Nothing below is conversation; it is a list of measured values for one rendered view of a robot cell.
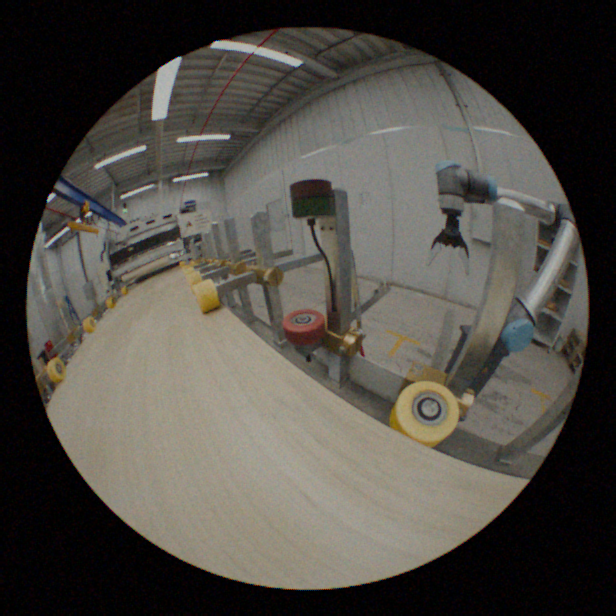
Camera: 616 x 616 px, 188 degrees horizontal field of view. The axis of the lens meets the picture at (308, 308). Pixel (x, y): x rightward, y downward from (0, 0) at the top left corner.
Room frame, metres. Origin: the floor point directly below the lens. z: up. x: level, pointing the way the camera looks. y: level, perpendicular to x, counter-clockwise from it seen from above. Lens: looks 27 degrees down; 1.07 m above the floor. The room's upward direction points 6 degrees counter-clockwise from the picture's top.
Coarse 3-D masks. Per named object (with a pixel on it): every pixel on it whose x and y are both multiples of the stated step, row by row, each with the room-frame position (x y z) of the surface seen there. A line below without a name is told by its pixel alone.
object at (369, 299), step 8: (368, 296) 0.44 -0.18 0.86; (376, 296) 0.45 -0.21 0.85; (352, 304) 0.40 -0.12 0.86; (360, 304) 0.40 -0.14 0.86; (368, 304) 0.42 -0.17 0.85; (352, 312) 0.36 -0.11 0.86; (352, 320) 0.36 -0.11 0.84; (312, 344) 0.27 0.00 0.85; (320, 344) 0.28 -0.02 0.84; (304, 352) 0.25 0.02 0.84
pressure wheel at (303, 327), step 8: (296, 312) 0.30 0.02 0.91; (304, 312) 0.30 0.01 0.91; (312, 312) 0.30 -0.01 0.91; (288, 320) 0.28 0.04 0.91; (296, 320) 0.28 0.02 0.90; (304, 320) 0.27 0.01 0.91; (312, 320) 0.27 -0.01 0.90; (320, 320) 0.26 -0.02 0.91; (288, 328) 0.25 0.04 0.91; (296, 328) 0.25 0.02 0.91; (304, 328) 0.24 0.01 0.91; (312, 328) 0.24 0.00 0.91; (320, 328) 0.25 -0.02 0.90; (288, 336) 0.25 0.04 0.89; (296, 336) 0.24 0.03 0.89; (304, 336) 0.24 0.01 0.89; (312, 336) 0.24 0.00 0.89; (320, 336) 0.25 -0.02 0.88; (296, 344) 0.24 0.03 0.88; (304, 344) 0.24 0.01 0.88
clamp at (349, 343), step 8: (352, 328) 0.28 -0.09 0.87; (328, 336) 0.27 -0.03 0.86; (336, 336) 0.26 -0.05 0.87; (344, 336) 0.26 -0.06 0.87; (352, 336) 0.25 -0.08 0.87; (360, 336) 0.26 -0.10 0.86; (328, 344) 0.27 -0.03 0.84; (336, 344) 0.26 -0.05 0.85; (344, 344) 0.25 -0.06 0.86; (352, 344) 0.24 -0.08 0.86; (360, 344) 0.26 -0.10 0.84; (336, 352) 0.26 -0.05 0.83; (344, 352) 0.24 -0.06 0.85; (352, 352) 0.24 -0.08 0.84
